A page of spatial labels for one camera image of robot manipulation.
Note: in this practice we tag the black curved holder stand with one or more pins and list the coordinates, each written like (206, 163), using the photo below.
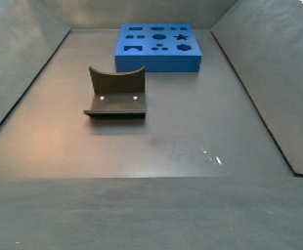
(119, 87)

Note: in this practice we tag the blue shape sorter box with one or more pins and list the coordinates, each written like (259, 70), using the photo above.
(163, 47)

